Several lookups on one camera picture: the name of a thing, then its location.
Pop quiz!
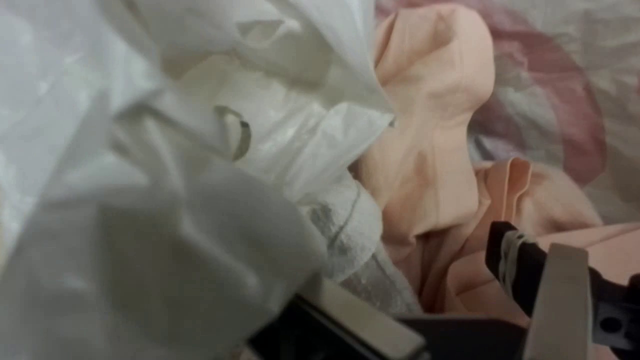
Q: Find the white orange plastic bag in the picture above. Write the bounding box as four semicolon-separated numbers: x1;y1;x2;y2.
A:
0;0;640;360

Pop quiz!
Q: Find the peach pink shirt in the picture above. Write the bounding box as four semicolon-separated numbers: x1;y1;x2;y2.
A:
352;3;640;325

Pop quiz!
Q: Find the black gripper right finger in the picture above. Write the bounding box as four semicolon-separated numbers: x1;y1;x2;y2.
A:
485;221;640;360

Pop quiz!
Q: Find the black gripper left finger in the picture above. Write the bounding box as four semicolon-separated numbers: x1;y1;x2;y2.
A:
249;278;431;360

